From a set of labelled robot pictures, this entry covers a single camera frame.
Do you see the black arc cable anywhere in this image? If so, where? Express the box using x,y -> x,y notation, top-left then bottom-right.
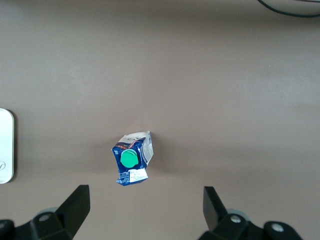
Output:
257,0 -> 320,18

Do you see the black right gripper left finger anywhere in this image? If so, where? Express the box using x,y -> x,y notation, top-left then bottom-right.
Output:
0,184 -> 91,240

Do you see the blue milk carton green cap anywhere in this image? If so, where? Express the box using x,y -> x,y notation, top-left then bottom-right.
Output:
110,130 -> 155,187

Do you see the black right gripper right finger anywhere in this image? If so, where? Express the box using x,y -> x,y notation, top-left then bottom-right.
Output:
197,186 -> 303,240

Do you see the cream rabbit print tray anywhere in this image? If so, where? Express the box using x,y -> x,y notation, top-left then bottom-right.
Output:
0,108 -> 15,185

